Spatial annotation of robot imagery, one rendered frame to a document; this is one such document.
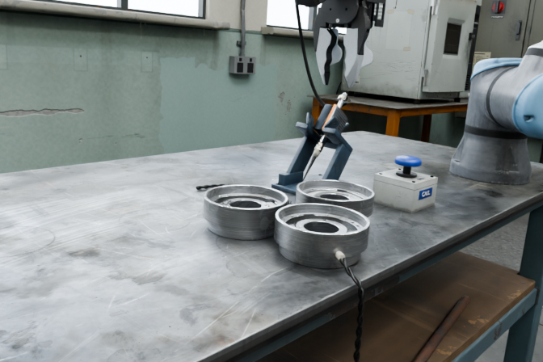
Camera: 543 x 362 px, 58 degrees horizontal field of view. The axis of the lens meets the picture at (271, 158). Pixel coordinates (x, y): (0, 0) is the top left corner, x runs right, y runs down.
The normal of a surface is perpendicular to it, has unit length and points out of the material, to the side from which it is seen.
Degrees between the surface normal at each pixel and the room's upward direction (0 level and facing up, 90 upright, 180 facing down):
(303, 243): 90
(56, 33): 90
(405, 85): 90
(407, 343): 0
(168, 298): 0
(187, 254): 0
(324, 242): 90
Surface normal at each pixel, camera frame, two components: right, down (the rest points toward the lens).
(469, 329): 0.06, -0.98
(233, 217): -0.21, 0.19
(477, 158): -0.68, -0.20
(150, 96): 0.71, 0.19
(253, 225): 0.23, 0.22
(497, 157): -0.22, -0.12
